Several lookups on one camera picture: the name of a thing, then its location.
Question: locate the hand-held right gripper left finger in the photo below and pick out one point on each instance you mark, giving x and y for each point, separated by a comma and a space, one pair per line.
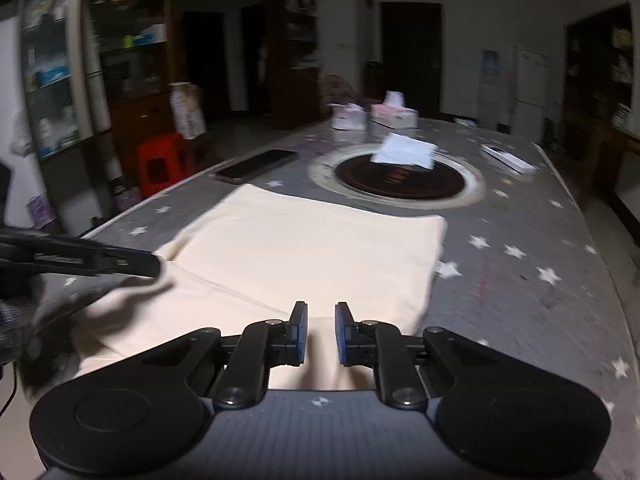
301, 332

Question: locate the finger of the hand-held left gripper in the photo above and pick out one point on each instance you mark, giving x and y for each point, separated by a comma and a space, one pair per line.
90, 257

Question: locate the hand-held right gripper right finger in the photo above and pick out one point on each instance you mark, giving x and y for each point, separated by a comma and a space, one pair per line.
342, 332

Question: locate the cream garment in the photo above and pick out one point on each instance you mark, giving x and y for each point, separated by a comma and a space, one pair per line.
300, 245

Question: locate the person's left forearm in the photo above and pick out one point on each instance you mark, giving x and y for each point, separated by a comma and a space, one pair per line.
12, 330

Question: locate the red plastic stool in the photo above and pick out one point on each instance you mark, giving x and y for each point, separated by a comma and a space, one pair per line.
162, 160

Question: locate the round built-in induction cooker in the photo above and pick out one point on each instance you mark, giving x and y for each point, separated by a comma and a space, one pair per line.
400, 185

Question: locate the dark smartphone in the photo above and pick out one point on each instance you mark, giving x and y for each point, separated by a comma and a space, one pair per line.
257, 165

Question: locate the printed paper bag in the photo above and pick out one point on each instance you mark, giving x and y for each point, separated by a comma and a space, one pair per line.
187, 110

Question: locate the grey star tablecloth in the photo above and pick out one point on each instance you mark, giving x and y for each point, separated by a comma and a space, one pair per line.
525, 310

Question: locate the white tissue sheet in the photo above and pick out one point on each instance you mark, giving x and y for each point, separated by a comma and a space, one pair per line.
405, 152

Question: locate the dark wooden display cabinet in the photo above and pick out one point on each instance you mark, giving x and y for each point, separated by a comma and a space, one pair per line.
135, 60

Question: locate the small white tissue pack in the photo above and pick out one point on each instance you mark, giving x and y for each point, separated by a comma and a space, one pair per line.
348, 117

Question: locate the pink tissue box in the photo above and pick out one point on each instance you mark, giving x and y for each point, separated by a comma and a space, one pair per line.
395, 115

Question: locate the white remote control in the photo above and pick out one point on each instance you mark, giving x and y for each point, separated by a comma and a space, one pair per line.
507, 159

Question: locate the covered floor fan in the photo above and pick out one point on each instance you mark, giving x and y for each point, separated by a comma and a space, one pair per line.
337, 90

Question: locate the small green white packet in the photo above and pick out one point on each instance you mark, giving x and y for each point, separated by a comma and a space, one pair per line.
465, 122

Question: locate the dark wooden door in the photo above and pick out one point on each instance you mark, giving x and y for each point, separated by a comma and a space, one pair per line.
410, 60

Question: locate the wooden shelf beside archway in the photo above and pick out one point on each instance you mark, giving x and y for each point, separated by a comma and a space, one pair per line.
295, 50

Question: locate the water dispenser with blue bottle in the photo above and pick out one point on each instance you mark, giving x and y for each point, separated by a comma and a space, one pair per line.
491, 85

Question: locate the white refrigerator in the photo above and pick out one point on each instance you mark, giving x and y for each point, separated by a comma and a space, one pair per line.
531, 90

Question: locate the dark wooden side table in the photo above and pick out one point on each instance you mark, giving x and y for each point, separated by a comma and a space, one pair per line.
605, 140

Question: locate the tall wooden shelf cabinet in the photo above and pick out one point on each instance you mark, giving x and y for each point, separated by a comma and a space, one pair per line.
600, 60

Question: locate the white frame glass cabinet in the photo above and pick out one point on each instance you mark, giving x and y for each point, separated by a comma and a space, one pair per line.
55, 60

